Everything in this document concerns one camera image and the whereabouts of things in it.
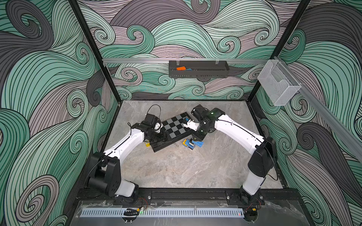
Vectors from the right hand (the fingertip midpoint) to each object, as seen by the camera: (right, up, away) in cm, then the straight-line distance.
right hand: (198, 135), depth 82 cm
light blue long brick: (0, -4, -2) cm, 5 cm away
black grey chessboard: (-11, -1, +13) cm, 17 cm away
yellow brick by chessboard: (-29, -4, -5) cm, 30 cm away
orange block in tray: (-10, +44, +11) cm, 46 cm away
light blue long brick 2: (-6, -6, +5) cm, 10 cm away
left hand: (-18, -3, +1) cm, 19 cm away
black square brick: (-4, -5, +2) cm, 7 cm away
